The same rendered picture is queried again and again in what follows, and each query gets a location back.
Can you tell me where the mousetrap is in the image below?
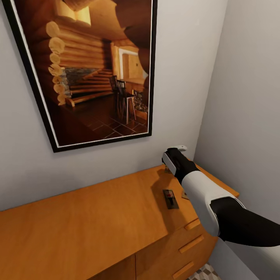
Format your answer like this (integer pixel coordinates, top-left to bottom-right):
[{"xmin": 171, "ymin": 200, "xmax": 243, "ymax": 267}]
[
  {"xmin": 181, "ymin": 190, "xmax": 189, "ymax": 200},
  {"xmin": 163, "ymin": 189, "xmax": 179, "ymax": 209},
  {"xmin": 165, "ymin": 165, "xmax": 172, "ymax": 173}
]

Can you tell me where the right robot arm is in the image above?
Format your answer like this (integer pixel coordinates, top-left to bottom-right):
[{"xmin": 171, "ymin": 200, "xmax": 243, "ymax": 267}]
[{"xmin": 163, "ymin": 145, "xmax": 280, "ymax": 280}]

